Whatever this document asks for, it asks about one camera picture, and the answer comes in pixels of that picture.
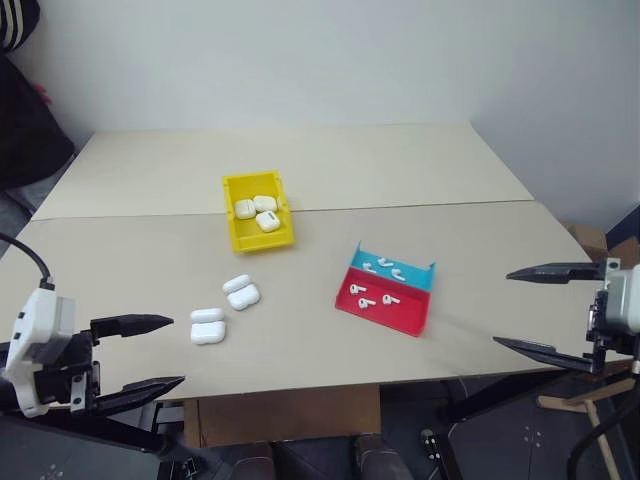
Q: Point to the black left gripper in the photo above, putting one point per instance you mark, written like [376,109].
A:
[65,377]

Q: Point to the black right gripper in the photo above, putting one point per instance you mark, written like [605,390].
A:
[602,330]

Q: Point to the brown cardboard box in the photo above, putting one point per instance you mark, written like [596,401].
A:
[587,240]

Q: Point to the yellow plastic bin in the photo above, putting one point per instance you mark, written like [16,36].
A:
[250,240]

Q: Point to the blue plastic tray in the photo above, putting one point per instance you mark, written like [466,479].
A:
[415,280]

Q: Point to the brown cardboard panel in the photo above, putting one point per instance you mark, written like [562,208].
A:
[280,415]

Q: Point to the red plastic tray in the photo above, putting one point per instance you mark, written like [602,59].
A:
[395,317]

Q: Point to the dark brown rounded shape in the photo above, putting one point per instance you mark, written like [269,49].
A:
[380,457]

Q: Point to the person in black jacket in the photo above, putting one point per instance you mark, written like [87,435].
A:
[27,130]

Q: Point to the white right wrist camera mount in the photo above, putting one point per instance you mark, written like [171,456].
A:
[625,300]

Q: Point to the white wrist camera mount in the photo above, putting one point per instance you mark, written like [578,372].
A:
[35,320]
[625,300]

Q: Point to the wooden stick frame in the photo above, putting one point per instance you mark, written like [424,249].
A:
[595,415]

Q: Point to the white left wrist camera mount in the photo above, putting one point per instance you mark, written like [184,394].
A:
[35,320]

